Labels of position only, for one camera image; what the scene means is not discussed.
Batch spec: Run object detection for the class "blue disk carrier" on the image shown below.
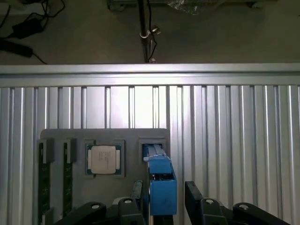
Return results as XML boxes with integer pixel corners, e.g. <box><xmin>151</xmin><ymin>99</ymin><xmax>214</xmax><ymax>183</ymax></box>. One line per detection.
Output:
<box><xmin>142</xmin><ymin>143</ymin><xmax>178</xmax><ymax>217</ymax></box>

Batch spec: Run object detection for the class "silver CPU chip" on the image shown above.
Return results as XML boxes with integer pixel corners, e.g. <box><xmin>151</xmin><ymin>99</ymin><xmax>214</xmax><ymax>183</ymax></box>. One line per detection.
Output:
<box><xmin>86</xmin><ymin>143</ymin><xmax>123</xmax><ymax>175</ymax></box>

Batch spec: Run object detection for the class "grey parts rack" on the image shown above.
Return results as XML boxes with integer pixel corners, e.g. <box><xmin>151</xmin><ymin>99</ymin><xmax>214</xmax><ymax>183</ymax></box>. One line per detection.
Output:
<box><xmin>37</xmin><ymin>128</ymin><xmax>172</xmax><ymax>225</ymax></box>

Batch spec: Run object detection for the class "green RAM stick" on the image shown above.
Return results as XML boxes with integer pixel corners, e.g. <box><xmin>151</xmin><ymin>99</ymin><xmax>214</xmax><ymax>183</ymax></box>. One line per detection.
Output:
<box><xmin>38</xmin><ymin>142</ymin><xmax>51</xmax><ymax>213</ymax></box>
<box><xmin>62</xmin><ymin>142</ymin><xmax>74</xmax><ymax>218</ymax></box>

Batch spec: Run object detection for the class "vertical metal pole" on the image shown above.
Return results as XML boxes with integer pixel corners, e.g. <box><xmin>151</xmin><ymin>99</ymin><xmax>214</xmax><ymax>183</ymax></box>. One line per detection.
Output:
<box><xmin>137</xmin><ymin>0</ymin><xmax>151</xmax><ymax>63</ymax></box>

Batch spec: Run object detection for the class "black padded bar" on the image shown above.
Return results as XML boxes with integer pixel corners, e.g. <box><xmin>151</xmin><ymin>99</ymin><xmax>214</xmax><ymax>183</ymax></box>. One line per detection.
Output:
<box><xmin>0</xmin><ymin>39</ymin><xmax>34</xmax><ymax>59</ymax></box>

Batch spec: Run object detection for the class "crumpled clear plastic wrap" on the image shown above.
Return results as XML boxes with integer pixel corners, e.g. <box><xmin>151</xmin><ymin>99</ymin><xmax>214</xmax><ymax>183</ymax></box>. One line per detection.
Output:
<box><xmin>167</xmin><ymin>0</ymin><xmax>200</xmax><ymax>15</ymax></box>

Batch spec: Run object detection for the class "black power adapter brick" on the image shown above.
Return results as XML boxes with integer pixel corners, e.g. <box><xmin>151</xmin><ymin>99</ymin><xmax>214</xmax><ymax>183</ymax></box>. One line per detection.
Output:
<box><xmin>11</xmin><ymin>18</ymin><xmax>45</xmax><ymax>39</ymax></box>

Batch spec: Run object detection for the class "thin cable along pole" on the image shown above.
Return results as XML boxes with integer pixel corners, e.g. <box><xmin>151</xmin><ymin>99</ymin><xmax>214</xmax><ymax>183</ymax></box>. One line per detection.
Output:
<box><xmin>146</xmin><ymin>0</ymin><xmax>158</xmax><ymax>63</ymax></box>

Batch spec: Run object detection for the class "grey metal frame bar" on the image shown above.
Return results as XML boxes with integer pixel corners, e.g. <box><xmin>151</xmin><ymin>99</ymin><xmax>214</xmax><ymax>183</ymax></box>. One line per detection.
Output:
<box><xmin>106</xmin><ymin>0</ymin><xmax>278</xmax><ymax>10</ymax></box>

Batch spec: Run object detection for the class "black cables and adapter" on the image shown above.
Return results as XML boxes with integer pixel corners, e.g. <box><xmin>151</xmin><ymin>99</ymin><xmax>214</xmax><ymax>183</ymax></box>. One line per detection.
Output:
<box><xmin>0</xmin><ymin>0</ymin><xmax>66</xmax><ymax>38</ymax></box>

